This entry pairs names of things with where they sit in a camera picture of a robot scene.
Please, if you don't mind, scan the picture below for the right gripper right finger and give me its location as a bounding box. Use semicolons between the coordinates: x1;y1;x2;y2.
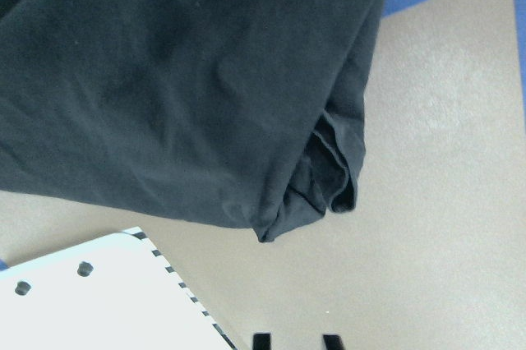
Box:
322;334;344;350

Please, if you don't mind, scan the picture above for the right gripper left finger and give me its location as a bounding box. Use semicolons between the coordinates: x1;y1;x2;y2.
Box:
251;333;271;350

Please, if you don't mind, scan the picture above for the black graphic t-shirt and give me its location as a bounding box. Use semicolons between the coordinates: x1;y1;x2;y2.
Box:
1;0;385;242

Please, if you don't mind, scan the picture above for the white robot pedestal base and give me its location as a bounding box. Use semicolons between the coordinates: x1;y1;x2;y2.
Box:
0;226;238;350

